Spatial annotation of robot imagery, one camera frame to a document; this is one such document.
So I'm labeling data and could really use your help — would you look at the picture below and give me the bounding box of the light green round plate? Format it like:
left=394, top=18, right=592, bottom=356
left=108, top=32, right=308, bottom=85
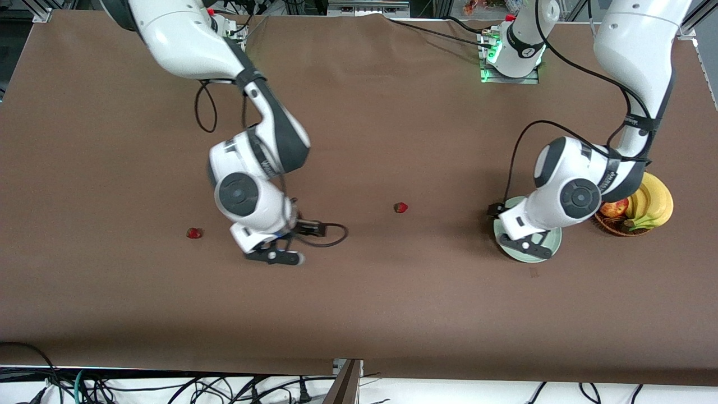
left=493, top=196, right=562, bottom=263

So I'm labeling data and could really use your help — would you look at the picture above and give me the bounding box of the brown wicker basket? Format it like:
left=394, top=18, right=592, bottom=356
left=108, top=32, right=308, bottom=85
left=592, top=209, right=652, bottom=237

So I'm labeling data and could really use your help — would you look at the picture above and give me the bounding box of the brown table cloth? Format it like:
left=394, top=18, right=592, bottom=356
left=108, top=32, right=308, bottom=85
left=0, top=10, right=718, bottom=388

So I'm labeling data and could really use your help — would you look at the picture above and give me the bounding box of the large pale yellow banana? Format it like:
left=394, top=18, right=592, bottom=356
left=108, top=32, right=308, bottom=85
left=631, top=180, right=674, bottom=232

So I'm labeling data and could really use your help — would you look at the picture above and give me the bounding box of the orange colourful object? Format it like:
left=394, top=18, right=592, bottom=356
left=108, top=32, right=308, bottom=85
left=463, top=0, right=508, bottom=16

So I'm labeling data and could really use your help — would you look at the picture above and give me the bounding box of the silver metal box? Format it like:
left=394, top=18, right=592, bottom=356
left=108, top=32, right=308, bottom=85
left=327, top=0, right=411, bottom=17

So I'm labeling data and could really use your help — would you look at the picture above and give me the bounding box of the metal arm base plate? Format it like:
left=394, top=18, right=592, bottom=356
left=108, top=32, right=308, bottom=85
left=478, top=31, right=541, bottom=85
left=223, top=16, right=248, bottom=44

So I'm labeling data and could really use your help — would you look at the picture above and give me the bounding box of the aluminium frame post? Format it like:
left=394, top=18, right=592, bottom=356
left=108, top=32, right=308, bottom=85
left=323, top=359, right=364, bottom=404

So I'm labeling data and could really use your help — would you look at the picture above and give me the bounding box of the long black base cable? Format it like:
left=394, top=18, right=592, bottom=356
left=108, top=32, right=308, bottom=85
left=387, top=19, right=497, bottom=50

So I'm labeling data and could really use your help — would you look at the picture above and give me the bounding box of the short black base cable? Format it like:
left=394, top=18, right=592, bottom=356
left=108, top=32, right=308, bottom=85
left=446, top=16, right=489, bottom=34

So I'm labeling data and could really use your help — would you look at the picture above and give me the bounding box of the black looped floor cable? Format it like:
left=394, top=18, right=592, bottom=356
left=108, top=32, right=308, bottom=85
left=0, top=341, right=61, bottom=404

